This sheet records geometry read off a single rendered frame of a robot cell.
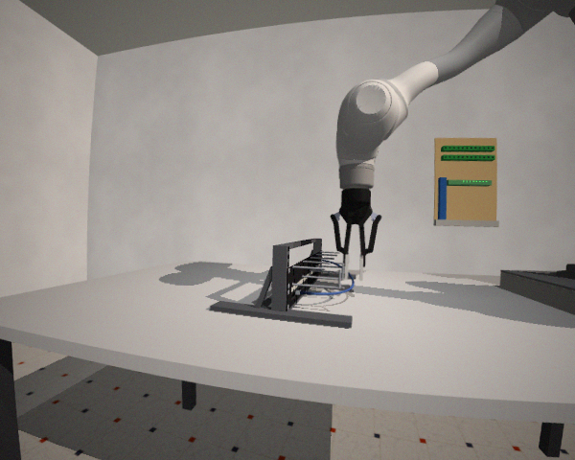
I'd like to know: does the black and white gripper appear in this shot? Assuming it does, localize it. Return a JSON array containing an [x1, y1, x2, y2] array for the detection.
[[331, 188, 381, 281]]

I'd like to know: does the dark grey rack with cable rings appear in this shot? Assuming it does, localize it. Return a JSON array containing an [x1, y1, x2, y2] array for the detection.
[[210, 239, 353, 328]]

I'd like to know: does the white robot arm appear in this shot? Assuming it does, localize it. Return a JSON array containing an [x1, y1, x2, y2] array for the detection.
[[336, 0, 575, 189]]

